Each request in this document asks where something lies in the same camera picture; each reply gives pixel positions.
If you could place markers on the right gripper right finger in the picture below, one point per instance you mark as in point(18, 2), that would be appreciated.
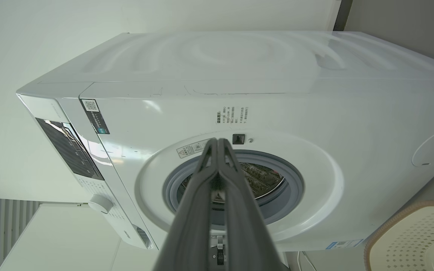
point(247, 226)

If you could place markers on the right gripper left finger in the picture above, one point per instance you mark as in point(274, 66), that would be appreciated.
point(190, 226)

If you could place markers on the stainless steel washing machine drum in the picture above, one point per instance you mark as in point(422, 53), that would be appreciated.
point(262, 180)

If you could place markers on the white plastic control dial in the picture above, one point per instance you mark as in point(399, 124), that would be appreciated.
point(100, 204)

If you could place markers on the cream perforated laundry basket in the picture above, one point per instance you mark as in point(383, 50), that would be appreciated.
point(416, 241)

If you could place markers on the grey rubber door seal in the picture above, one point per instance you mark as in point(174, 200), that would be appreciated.
point(296, 184)

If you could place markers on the grey warning sticker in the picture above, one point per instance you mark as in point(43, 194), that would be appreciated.
point(192, 148)

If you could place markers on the blue energy label sticker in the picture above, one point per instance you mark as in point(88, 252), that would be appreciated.
point(343, 244)

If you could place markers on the white cabinet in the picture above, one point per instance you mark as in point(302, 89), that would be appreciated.
point(62, 241)

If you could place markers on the dark QR code sticker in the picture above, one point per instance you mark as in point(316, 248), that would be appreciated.
point(95, 116)

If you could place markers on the white front-load washing machine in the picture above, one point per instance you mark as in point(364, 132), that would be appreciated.
point(352, 113)

